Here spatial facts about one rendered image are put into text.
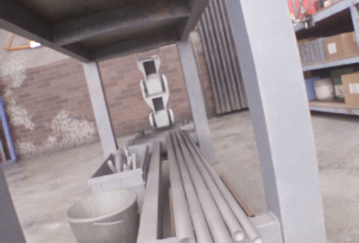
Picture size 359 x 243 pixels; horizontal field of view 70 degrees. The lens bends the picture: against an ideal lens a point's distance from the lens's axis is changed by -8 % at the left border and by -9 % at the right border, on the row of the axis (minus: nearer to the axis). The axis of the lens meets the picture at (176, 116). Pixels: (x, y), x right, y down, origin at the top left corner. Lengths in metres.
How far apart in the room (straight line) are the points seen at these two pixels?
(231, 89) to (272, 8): 3.43
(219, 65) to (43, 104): 2.66
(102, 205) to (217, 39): 3.31
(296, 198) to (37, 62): 4.34
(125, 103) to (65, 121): 0.96
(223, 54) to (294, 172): 3.48
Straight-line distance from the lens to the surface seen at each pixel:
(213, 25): 3.95
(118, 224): 0.72
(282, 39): 0.48
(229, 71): 3.88
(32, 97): 4.61
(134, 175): 1.01
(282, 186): 0.50
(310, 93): 2.89
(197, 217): 0.55
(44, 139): 4.59
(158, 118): 2.27
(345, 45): 2.21
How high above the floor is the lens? 0.47
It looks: 5 degrees down
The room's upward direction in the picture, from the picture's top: 13 degrees counter-clockwise
